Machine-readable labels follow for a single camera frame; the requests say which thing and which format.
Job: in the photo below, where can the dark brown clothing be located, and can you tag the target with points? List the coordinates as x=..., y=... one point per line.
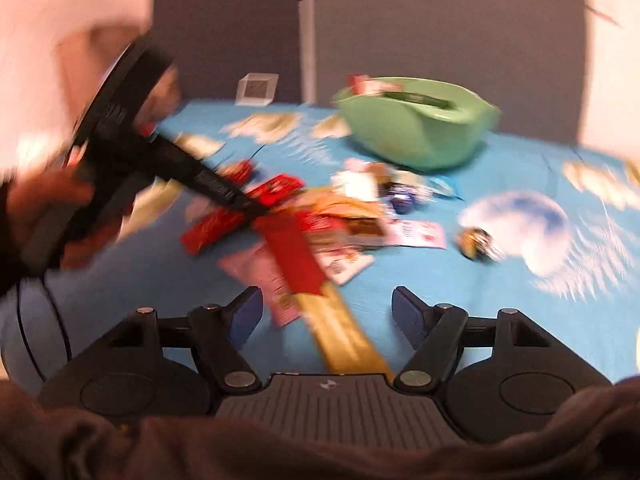
x=100, y=450

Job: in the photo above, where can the blue foil candy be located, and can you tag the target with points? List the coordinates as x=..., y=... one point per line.
x=402, y=200

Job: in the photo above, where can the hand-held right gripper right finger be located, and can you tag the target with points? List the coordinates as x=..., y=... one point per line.
x=406, y=312

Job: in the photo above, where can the blue floral printed blanket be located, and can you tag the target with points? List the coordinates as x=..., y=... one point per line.
x=175, y=280

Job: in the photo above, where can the green plastic bowl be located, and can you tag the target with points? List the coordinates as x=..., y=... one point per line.
x=400, y=135

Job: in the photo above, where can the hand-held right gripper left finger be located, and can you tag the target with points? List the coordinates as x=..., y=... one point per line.
x=247, y=316

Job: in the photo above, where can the red white snack packet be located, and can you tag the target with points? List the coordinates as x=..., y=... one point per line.
x=362, y=82

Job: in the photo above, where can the dark grey headboard panel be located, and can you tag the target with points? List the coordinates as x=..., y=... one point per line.
x=225, y=25

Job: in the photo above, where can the white pink flat packet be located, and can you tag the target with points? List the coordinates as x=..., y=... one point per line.
x=420, y=234

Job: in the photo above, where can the white square packet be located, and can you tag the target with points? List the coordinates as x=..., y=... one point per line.
x=357, y=185

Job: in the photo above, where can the light blue packet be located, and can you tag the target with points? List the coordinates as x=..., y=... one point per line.
x=445, y=187

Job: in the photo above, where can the white digital clock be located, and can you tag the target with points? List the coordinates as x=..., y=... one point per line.
x=256, y=89

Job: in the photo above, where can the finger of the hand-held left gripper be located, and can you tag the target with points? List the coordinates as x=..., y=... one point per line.
x=210, y=177

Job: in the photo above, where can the brown snack packet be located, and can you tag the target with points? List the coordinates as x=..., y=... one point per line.
x=370, y=232

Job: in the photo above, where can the white packet with red print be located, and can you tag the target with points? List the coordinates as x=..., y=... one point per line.
x=345, y=263

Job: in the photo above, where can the yellow orange snack packet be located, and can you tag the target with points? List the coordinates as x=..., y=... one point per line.
x=340, y=205

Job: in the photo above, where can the small red packet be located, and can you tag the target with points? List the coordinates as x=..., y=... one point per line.
x=240, y=170

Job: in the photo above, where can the person's left hand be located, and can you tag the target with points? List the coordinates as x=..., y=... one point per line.
x=45, y=210

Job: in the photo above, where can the white vertical board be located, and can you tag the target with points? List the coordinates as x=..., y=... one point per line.
x=307, y=50

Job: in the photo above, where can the light grey headboard panel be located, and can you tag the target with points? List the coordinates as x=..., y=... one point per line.
x=450, y=20

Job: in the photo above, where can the green bar packet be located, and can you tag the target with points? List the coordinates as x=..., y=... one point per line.
x=420, y=100

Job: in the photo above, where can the red white flat packet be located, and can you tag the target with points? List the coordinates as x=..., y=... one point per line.
x=322, y=226

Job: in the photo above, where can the long red gold packet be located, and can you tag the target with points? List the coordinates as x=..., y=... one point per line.
x=295, y=255

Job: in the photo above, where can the yellow black candy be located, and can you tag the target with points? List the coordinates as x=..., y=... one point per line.
x=475, y=242

